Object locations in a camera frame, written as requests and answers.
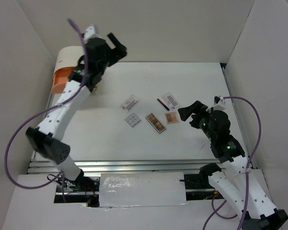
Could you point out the right false lash box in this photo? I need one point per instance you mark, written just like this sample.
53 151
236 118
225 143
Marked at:
170 101

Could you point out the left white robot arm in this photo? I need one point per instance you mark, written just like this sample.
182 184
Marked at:
47 137

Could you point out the white foil cover sheet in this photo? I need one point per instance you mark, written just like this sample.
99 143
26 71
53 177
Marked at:
142 189

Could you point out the small pink blush palette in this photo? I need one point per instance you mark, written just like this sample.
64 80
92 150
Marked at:
171 117

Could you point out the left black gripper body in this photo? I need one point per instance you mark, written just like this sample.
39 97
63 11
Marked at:
111 58

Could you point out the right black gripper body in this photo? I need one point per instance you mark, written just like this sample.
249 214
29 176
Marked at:
203 123

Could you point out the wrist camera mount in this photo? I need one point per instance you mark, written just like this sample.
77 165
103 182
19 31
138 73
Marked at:
219 104
90 32

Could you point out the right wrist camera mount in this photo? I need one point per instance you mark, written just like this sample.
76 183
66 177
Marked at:
219 104

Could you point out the false lash box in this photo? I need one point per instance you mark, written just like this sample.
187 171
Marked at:
130 103
170 101

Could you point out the cream rounded drawer cabinet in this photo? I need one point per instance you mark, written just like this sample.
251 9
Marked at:
68 57

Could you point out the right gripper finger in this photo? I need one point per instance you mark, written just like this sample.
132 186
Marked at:
185 115
192 109

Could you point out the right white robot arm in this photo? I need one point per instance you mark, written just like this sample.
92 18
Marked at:
237 184

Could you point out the left false lash box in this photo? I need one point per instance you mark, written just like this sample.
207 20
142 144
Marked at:
130 103

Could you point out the white nine-pan palette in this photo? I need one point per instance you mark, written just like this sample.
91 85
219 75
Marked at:
132 120

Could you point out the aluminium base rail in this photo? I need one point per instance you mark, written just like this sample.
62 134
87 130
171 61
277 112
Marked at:
95 167

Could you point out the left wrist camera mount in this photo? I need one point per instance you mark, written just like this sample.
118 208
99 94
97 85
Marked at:
90 32

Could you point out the long brown eyeshadow palette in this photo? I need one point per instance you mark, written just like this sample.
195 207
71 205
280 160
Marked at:
155 123

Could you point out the pink top drawer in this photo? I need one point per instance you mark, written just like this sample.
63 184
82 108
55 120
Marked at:
60 78

